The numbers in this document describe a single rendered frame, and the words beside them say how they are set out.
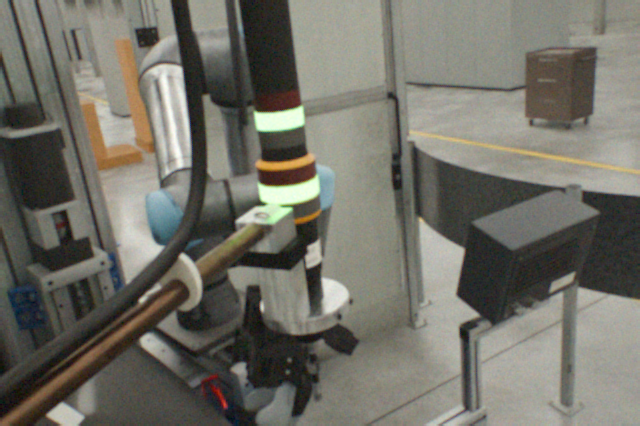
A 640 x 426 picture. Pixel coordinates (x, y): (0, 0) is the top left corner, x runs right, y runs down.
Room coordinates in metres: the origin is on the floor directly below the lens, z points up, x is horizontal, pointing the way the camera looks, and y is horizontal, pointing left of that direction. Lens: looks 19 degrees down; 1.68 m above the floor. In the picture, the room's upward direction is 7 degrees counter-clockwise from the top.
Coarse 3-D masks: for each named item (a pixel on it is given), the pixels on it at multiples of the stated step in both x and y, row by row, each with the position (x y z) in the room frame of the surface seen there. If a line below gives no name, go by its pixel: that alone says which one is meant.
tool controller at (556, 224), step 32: (480, 224) 1.01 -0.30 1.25; (512, 224) 1.01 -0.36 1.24; (544, 224) 1.01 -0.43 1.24; (576, 224) 1.02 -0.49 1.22; (480, 256) 1.00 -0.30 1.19; (512, 256) 0.93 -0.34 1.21; (544, 256) 0.98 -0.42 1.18; (576, 256) 1.05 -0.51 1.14; (480, 288) 1.00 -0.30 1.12; (512, 288) 0.96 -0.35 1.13; (544, 288) 1.02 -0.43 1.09
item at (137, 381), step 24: (120, 360) 0.45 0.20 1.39; (144, 360) 0.46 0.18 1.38; (96, 384) 0.41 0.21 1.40; (120, 384) 0.42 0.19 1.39; (144, 384) 0.43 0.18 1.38; (168, 384) 0.44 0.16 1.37; (72, 408) 0.38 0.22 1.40; (96, 408) 0.39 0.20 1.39; (120, 408) 0.40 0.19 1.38; (144, 408) 0.41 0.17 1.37; (168, 408) 0.42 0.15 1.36; (192, 408) 0.42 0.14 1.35
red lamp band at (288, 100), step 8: (256, 96) 0.39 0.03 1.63; (264, 96) 0.38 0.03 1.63; (272, 96) 0.38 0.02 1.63; (280, 96) 0.38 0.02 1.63; (288, 96) 0.38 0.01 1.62; (296, 96) 0.39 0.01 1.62; (256, 104) 0.39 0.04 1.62; (264, 104) 0.38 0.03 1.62; (272, 104) 0.38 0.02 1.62; (280, 104) 0.38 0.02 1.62; (288, 104) 0.38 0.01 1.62; (296, 104) 0.39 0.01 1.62
